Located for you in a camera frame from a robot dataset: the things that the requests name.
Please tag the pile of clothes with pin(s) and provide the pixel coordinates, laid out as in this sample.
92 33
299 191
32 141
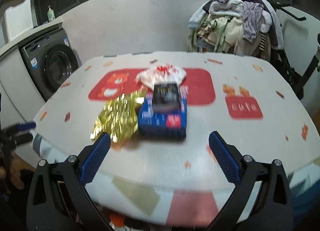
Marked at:
230 23

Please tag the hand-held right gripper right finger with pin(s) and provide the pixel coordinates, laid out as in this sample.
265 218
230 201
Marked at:
223 158

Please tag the green soap bottle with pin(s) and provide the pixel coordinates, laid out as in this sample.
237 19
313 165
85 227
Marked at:
51 15

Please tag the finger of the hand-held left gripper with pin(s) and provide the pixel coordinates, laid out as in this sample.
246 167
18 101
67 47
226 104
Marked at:
23 138
26 125

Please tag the small black box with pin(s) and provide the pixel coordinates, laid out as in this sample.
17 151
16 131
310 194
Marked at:
167 97

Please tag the grey washing machine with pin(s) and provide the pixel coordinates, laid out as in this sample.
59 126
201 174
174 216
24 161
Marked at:
55 63

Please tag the white red plastic bag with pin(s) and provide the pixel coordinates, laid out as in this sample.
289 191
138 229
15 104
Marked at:
160 74

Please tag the geometric pattern foam mat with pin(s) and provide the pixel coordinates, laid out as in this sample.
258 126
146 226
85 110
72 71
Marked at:
195 204

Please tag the white counter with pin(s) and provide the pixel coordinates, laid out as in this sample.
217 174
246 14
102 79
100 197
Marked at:
30 33

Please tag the black exercise bike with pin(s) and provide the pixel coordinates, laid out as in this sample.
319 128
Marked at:
290 70

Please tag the table with patterned mats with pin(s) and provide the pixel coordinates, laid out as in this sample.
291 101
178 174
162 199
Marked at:
237 140

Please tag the white perforated basket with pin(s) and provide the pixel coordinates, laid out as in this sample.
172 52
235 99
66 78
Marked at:
18 18

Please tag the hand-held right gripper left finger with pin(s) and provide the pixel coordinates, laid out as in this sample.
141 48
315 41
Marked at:
96 158

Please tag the orange foam net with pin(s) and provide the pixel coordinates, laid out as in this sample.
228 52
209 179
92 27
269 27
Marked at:
117 219

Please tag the gold foil wrapper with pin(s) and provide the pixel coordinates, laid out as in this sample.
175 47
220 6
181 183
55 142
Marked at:
117 118

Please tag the blue printed box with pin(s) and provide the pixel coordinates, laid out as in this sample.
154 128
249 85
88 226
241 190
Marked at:
162 124

